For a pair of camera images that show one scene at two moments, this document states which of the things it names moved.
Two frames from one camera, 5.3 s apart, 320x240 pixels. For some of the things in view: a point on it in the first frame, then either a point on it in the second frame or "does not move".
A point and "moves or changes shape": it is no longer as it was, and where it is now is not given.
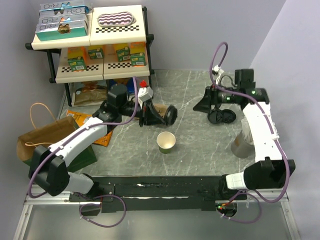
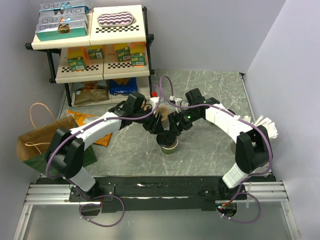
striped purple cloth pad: x=116 y=19 does not move
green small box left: x=77 y=64 does not move
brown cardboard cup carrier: x=161 y=108 does not move
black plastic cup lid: x=171 y=115 moves or changes shape
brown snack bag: x=89 y=93 does not move
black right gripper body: x=218 y=97 to x=185 y=118
